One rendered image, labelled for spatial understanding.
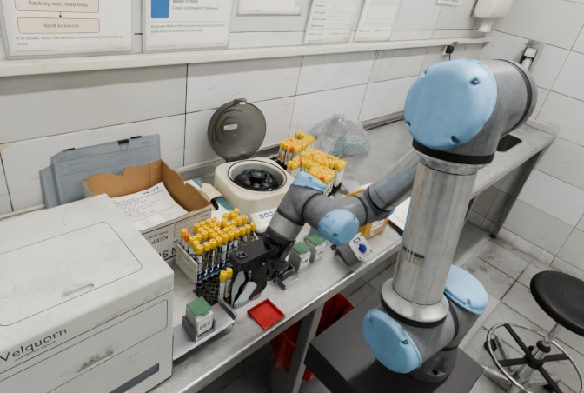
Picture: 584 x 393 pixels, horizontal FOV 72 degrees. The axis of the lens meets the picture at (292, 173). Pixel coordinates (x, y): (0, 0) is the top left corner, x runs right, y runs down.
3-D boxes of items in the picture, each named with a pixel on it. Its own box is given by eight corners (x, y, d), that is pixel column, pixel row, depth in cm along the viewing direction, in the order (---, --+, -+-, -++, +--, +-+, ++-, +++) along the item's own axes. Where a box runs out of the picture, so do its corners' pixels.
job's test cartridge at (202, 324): (195, 339, 86) (197, 320, 83) (184, 324, 88) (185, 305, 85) (211, 329, 88) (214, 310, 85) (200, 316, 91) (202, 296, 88)
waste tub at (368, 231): (361, 243, 131) (369, 219, 126) (332, 221, 139) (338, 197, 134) (385, 230, 139) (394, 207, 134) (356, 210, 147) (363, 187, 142)
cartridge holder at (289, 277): (285, 289, 108) (287, 279, 106) (262, 269, 113) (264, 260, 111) (298, 280, 112) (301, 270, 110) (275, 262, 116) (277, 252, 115)
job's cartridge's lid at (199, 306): (197, 320, 83) (197, 318, 82) (185, 305, 85) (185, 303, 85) (213, 311, 85) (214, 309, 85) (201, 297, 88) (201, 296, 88)
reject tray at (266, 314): (264, 330, 95) (264, 329, 95) (247, 312, 99) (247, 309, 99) (285, 316, 100) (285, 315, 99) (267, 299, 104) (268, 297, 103)
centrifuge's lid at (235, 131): (213, 102, 127) (202, 96, 133) (212, 174, 137) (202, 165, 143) (269, 97, 139) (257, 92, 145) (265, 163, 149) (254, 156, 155)
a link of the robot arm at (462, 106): (451, 357, 76) (544, 64, 55) (401, 396, 67) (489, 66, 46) (401, 319, 85) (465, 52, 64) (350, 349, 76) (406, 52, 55)
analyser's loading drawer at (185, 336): (153, 377, 79) (152, 361, 77) (137, 353, 83) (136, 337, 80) (235, 325, 93) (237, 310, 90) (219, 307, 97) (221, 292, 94)
